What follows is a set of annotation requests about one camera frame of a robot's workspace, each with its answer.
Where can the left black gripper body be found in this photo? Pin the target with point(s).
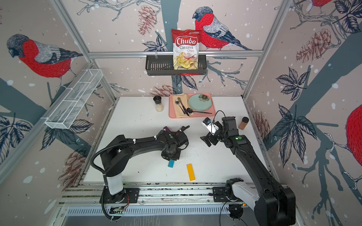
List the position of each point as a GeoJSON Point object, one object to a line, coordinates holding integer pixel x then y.
{"type": "Point", "coordinates": [174, 156]}

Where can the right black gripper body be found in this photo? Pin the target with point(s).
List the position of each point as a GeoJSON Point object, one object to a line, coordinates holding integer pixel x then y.
{"type": "Point", "coordinates": [220, 135]}

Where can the iridescent butter knife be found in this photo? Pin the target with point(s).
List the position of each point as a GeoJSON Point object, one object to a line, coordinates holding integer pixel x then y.
{"type": "Point", "coordinates": [185, 109]}

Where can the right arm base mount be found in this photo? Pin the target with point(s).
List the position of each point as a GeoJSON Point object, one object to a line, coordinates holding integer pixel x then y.
{"type": "Point", "coordinates": [219, 194]}

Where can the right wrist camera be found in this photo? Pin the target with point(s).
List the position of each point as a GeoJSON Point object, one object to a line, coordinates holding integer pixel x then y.
{"type": "Point", "coordinates": [211, 126]}

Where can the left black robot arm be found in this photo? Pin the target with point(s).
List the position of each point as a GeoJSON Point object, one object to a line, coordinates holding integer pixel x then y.
{"type": "Point", "coordinates": [112, 160]}

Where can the brown spice bottle black cap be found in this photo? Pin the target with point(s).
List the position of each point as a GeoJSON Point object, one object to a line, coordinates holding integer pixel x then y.
{"type": "Point", "coordinates": [243, 124]}

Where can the black long spoon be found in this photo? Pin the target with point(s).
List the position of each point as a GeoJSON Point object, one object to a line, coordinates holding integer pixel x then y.
{"type": "Point", "coordinates": [189, 110]}

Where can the pink plastic tray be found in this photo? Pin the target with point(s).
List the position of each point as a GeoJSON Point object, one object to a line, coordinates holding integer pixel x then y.
{"type": "Point", "coordinates": [193, 115]}

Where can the teal long block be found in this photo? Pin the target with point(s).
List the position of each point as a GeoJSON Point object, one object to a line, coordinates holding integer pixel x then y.
{"type": "Point", "coordinates": [171, 163]}

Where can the Chuba cassava chips bag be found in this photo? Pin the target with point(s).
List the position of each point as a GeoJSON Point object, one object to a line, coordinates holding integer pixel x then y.
{"type": "Point", "coordinates": [186, 49]}

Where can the silver teaspoon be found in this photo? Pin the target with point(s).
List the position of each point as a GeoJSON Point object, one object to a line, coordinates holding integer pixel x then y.
{"type": "Point", "coordinates": [179, 104]}

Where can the white wire wall basket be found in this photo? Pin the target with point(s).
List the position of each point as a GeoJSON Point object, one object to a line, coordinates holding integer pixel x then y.
{"type": "Point", "coordinates": [71, 105]}

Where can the glass salt grinder black cap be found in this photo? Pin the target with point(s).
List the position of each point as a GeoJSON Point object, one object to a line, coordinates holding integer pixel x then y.
{"type": "Point", "coordinates": [158, 103]}

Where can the beige cloth napkin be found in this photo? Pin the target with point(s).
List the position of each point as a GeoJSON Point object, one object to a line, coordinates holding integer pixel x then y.
{"type": "Point", "coordinates": [177, 111]}

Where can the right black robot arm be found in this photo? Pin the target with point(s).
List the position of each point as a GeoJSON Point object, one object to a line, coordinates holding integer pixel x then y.
{"type": "Point", "coordinates": [273, 205]}

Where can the yellow long block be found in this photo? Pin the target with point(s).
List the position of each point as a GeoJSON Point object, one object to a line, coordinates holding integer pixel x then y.
{"type": "Point", "coordinates": [190, 172]}

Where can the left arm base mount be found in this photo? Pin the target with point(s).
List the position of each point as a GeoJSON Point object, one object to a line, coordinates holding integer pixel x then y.
{"type": "Point", "coordinates": [127, 195]}

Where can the mint green flower plate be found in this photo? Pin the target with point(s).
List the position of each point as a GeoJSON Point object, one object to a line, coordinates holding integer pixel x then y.
{"type": "Point", "coordinates": [200, 102]}

